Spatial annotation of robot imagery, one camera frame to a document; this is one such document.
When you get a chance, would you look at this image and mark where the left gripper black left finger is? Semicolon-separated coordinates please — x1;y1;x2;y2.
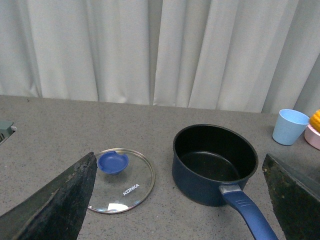
0;152;97;240

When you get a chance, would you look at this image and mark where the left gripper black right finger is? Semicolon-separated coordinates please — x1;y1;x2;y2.
262;153;320;240

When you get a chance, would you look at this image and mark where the glass lid blue knob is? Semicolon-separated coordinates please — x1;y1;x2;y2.
88;148;156;214

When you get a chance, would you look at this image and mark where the yellow corn cob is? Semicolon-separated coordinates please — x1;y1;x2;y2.
309;109;320;133

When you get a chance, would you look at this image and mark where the pink bowl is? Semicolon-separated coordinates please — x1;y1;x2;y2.
304;124;320;150

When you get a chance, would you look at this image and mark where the light blue cup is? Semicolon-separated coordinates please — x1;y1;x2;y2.
272;109;310;146

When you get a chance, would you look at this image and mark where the dark blue saucepan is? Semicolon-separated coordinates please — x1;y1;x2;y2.
172;124;277;240

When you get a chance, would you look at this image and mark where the grey green device at edge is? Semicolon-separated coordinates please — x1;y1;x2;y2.
0;120;17;145

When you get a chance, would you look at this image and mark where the white curtain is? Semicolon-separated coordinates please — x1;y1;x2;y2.
0;0;320;115

